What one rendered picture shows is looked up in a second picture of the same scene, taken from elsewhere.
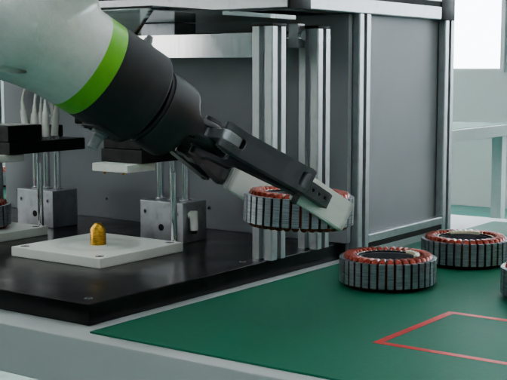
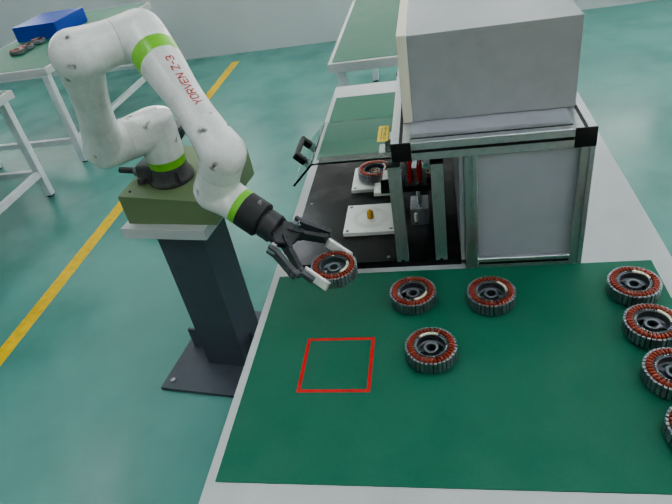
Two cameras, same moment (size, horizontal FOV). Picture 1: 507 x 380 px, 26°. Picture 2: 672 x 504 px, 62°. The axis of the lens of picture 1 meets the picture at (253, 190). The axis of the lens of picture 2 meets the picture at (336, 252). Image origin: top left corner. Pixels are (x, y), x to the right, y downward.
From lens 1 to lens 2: 1.43 m
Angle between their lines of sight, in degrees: 68
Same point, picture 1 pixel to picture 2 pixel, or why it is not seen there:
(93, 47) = (223, 211)
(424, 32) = (558, 153)
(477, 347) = (319, 365)
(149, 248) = (373, 231)
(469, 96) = not seen: outside the picture
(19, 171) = not seen: hidden behind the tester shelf
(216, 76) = not seen: hidden behind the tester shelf
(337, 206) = (321, 282)
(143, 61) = (242, 216)
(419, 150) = (548, 218)
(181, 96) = (262, 228)
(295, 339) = (299, 320)
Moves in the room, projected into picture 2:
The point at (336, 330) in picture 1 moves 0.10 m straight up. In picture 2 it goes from (319, 323) to (312, 292)
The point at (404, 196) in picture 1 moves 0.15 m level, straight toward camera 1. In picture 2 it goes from (529, 240) to (476, 260)
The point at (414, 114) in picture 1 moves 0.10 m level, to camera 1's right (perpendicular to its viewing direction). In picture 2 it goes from (542, 200) to (577, 217)
